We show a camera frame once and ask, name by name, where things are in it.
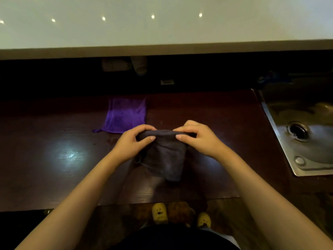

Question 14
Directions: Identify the dark grey cloth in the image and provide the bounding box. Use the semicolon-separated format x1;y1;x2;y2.
134;130;197;182

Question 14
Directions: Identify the person's right forearm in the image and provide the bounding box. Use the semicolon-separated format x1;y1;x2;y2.
216;149;333;250

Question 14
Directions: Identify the stainless steel sink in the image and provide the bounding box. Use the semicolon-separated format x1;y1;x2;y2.
251;87;333;177

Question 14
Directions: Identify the beige folded cloth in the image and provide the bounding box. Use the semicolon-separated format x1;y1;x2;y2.
101;57;132;73

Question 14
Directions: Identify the person's left hand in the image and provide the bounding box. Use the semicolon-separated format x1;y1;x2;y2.
112;124;157;164

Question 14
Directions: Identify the round sink drain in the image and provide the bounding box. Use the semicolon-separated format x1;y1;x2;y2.
287;121;311;142

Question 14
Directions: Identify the grey hanging cloth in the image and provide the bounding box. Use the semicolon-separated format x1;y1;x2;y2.
130;56;148;76

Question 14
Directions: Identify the purple cloth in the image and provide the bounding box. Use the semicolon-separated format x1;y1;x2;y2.
92;97;148;135

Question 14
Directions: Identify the yellow slipper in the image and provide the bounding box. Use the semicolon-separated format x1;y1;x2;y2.
152;203;169;225
197;212;212;229

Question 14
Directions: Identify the person's dark clothing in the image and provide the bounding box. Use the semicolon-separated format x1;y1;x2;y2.
109;222;240;250

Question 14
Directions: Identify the person's right hand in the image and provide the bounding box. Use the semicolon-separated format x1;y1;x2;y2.
173;120;231;160

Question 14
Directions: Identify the person's left forearm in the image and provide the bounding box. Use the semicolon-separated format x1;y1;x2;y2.
14;150;126;250

